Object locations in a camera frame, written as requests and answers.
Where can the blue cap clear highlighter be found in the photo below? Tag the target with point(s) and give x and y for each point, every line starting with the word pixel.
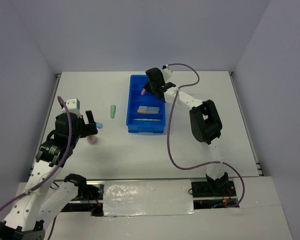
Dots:
pixel 153 108

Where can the red pink highlighter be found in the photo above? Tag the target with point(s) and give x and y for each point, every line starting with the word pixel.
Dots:
pixel 92 139

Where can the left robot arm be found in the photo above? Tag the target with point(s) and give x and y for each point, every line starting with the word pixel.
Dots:
pixel 32 211

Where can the orange cap grey highlighter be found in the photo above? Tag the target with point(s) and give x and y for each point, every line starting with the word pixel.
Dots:
pixel 147 111

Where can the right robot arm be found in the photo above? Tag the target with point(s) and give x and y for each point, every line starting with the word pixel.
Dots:
pixel 205 121

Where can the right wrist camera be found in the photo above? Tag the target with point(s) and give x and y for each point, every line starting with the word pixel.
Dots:
pixel 167 72

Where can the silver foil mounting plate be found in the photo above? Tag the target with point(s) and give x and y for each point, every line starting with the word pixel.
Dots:
pixel 136 198

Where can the green highlighter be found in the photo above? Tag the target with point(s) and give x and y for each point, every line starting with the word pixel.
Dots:
pixel 112 111

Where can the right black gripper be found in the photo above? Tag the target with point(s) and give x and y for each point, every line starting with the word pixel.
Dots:
pixel 147 86

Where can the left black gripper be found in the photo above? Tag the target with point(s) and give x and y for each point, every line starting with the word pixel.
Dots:
pixel 91 129

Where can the blue compartment tray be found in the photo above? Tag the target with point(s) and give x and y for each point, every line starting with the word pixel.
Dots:
pixel 135 99

